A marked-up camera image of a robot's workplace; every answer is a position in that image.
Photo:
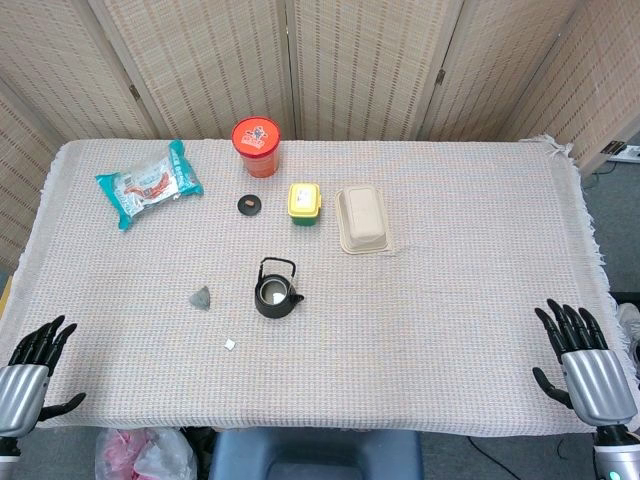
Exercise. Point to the beige waffle weave tablecloth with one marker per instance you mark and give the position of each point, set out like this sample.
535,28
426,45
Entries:
400,325

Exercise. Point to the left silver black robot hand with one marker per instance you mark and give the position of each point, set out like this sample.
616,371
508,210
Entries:
22,395

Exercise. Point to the white power strip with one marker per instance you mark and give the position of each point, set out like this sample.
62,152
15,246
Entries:
625,151

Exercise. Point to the teal snack packet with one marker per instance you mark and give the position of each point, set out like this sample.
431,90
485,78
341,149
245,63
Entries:
147,185

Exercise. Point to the yellow wooden board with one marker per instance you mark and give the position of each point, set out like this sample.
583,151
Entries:
4,297

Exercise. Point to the clear plastic bag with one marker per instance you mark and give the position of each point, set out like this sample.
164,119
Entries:
145,455

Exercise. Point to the woven wicker folding screen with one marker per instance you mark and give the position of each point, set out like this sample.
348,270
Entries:
210,60

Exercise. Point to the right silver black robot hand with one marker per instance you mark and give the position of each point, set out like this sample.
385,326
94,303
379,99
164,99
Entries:
597,385

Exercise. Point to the black teapot lid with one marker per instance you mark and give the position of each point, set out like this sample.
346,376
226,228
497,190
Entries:
249,205

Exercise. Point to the grey tea bag with tag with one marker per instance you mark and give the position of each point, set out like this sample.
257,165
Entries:
201,297

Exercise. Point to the black cast iron teapot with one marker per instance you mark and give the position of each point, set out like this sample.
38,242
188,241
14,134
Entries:
265,306

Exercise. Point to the beige paper pulp box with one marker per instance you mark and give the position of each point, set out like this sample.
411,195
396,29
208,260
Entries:
364,217

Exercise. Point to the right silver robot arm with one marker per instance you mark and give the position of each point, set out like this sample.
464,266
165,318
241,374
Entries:
615,455

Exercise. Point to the blue padded stool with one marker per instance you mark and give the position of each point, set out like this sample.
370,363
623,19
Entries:
315,452

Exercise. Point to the orange canister with red lid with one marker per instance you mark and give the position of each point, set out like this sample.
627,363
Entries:
256,145

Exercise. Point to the green container with yellow lid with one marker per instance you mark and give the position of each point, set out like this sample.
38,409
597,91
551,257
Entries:
303,200

